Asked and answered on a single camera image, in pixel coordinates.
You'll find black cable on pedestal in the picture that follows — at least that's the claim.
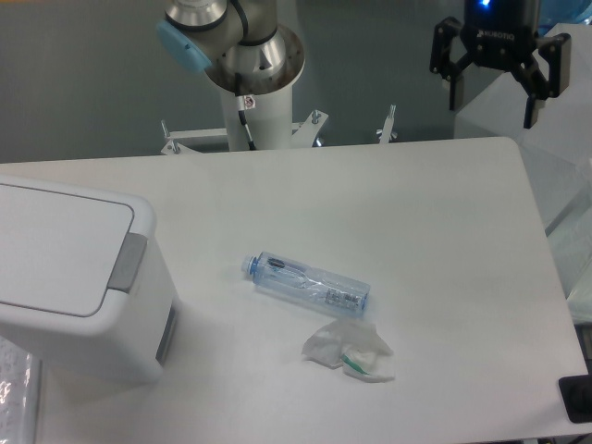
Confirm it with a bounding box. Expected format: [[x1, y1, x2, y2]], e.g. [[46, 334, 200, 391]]
[[234, 72, 258, 152]]

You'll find white trash can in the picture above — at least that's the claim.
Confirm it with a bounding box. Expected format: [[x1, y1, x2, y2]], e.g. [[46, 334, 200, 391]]
[[1, 175, 179, 383]]

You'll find white trash can lid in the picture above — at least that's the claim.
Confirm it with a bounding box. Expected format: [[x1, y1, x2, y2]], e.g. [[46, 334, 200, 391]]
[[1, 176, 156, 317]]

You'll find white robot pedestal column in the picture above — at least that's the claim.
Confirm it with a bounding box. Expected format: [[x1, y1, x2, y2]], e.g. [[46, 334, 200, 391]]
[[218, 86, 292, 152]]

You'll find crumpled white tissue wrapper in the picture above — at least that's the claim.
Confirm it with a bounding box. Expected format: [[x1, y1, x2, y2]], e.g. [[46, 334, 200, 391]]
[[302, 318, 395, 383]]

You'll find clear blue plastic bottle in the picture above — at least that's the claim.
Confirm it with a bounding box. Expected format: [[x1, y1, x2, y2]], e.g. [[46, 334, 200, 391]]
[[240, 252, 371, 317]]

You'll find clear plastic sheet lower left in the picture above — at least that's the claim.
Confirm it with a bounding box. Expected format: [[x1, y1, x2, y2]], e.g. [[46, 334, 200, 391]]
[[1, 338, 42, 443]]

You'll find white pedestal base frame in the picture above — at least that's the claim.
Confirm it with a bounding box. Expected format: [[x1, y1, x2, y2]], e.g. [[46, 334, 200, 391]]
[[160, 104, 398, 155]]

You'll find black device table corner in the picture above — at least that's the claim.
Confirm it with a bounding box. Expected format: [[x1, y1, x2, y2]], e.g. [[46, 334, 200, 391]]
[[559, 375, 591, 424]]

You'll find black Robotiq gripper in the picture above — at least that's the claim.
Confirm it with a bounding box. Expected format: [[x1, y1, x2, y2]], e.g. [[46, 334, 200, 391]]
[[429, 0, 571, 129]]

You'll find silver robot arm blue cap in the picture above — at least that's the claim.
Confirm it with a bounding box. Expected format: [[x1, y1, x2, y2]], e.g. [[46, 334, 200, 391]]
[[156, 1, 572, 129]]

